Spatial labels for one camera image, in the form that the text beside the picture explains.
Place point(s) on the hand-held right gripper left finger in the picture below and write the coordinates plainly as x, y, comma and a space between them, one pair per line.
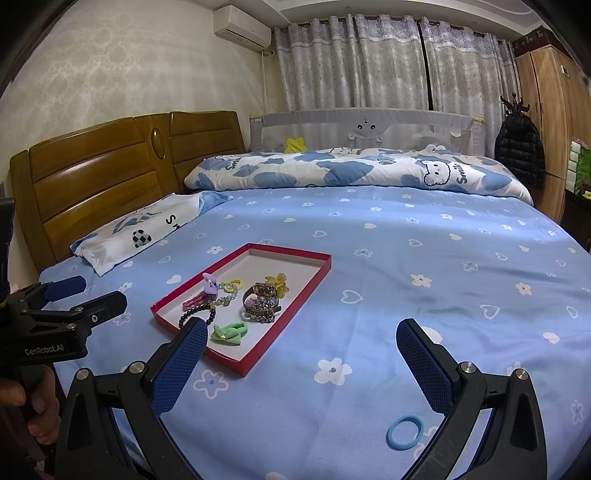
180, 369

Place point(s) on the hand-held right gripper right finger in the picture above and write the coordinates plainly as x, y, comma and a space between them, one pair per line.
422, 364

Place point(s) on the blue flower print bedsheet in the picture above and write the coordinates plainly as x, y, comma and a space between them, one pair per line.
415, 258

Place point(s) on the purple hair clip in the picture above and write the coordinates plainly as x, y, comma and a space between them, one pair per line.
211, 287

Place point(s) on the stack of green boxes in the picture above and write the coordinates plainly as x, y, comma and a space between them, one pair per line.
579, 166

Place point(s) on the person's left hand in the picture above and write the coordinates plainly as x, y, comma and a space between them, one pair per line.
44, 404

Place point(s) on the white wall air conditioner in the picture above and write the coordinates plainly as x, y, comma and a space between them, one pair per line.
240, 25

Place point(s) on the grey mesh bed rail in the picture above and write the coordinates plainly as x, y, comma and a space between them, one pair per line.
323, 124

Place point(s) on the dark coat rack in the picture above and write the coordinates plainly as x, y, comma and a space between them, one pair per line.
512, 104

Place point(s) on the green bow hair clip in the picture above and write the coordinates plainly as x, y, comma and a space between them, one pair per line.
228, 333

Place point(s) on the blue and white printed quilt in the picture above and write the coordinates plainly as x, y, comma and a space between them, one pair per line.
323, 173

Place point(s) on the pink hair clip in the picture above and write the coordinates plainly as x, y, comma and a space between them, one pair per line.
194, 302

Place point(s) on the red shallow box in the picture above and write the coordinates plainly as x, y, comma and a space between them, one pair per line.
286, 263

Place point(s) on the yellow plush toy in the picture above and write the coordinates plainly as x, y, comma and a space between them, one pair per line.
295, 145

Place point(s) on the black puffer jacket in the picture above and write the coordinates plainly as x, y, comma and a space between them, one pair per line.
519, 147

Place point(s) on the wooden headboard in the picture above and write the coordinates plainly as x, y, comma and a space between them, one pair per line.
92, 175

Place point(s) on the white and blue printed pillow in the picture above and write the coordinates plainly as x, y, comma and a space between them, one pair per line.
138, 230

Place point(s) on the grey patterned curtain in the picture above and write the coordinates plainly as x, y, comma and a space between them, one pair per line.
466, 69
351, 64

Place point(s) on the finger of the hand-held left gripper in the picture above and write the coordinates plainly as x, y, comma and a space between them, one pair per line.
99, 305
67, 286

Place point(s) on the dark box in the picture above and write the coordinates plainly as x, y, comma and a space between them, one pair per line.
531, 44

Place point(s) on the yellow claw hair clip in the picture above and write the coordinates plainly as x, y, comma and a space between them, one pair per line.
277, 282

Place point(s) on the wooden wardrobe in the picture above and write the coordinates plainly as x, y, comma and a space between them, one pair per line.
549, 101

